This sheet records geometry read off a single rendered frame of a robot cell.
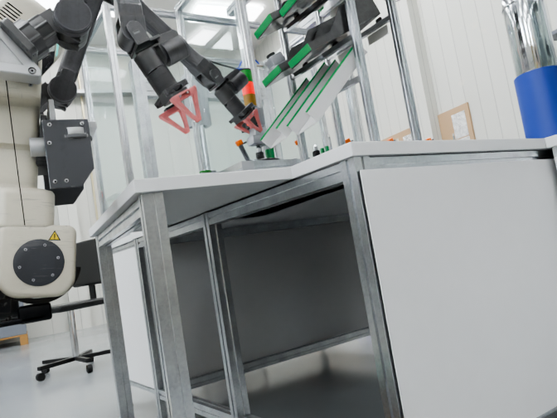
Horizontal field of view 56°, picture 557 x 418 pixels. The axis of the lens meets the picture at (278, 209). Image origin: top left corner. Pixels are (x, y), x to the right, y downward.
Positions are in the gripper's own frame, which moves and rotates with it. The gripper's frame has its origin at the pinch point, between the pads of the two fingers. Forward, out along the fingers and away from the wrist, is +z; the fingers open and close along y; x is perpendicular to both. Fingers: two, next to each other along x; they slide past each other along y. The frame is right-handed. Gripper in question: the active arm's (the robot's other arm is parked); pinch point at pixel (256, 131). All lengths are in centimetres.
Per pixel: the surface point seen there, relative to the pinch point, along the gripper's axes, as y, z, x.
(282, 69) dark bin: -33.2, -12.2, 1.3
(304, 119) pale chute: -36.0, 2.4, 9.3
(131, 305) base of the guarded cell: 95, 28, 54
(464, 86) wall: 214, 171, -412
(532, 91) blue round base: -60, 49, -54
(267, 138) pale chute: -20.4, 0.8, 12.7
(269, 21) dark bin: -31.7, -24.8, -8.0
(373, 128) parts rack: -53, 15, 7
